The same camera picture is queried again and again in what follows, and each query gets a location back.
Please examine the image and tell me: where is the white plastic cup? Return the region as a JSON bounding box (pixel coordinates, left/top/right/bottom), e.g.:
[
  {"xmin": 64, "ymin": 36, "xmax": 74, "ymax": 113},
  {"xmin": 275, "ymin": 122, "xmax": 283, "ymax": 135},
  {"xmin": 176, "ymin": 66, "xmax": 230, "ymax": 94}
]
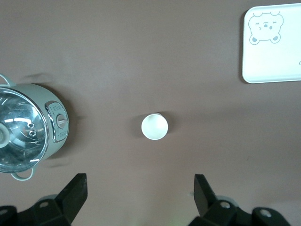
[{"xmin": 141, "ymin": 113, "xmax": 169, "ymax": 141}]

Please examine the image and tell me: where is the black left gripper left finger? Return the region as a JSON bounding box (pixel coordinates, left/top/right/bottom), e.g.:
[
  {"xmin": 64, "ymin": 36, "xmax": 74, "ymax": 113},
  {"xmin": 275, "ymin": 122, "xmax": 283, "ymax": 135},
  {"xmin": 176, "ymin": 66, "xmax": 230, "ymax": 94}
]
[{"xmin": 0, "ymin": 173, "xmax": 88, "ymax": 226}]

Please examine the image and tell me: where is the glass pot lid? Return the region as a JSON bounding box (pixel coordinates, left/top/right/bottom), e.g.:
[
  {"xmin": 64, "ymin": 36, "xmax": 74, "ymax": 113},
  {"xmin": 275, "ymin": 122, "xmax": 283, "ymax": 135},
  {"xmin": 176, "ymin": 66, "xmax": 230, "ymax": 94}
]
[{"xmin": 0, "ymin": 86, "xmax": 49, "ymax": 174}]

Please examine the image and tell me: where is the white tray with bear print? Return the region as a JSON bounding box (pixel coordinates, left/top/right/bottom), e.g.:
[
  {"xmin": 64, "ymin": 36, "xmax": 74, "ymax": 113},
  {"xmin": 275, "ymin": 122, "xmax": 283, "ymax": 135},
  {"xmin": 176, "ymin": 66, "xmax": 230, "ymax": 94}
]
[{"xmin": 241, "ymin": 1, "xmax": 301, "ymax": 84}]

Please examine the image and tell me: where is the pale green electric cooking pot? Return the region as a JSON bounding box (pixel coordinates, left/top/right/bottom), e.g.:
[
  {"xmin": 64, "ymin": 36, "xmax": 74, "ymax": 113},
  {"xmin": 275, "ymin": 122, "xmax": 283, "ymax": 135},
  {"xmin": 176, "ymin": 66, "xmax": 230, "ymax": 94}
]
[{"xmin": 0, "ymin": 74, "xmax": 70, "ymax": 182}]

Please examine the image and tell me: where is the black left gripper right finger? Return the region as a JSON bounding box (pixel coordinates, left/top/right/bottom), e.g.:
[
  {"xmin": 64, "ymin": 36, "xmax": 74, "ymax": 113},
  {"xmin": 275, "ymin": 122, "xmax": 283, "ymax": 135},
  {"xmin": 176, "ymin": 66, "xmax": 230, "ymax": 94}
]
[{"xmin": 189, "ymin": 174, "xmax": 290, "ymax": 226}]

